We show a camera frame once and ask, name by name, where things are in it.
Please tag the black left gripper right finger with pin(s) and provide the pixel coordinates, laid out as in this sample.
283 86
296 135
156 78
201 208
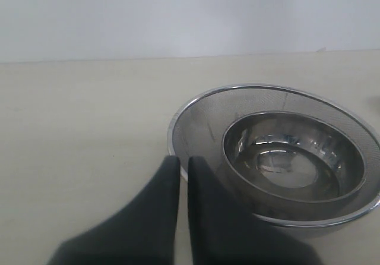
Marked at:
225 232

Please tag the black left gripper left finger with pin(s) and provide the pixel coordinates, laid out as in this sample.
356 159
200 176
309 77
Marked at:
143 232

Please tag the steel mesh colander bowl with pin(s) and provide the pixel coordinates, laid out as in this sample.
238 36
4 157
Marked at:
198 127

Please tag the small stainless steel bowl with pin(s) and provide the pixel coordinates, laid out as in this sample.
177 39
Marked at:
294 157

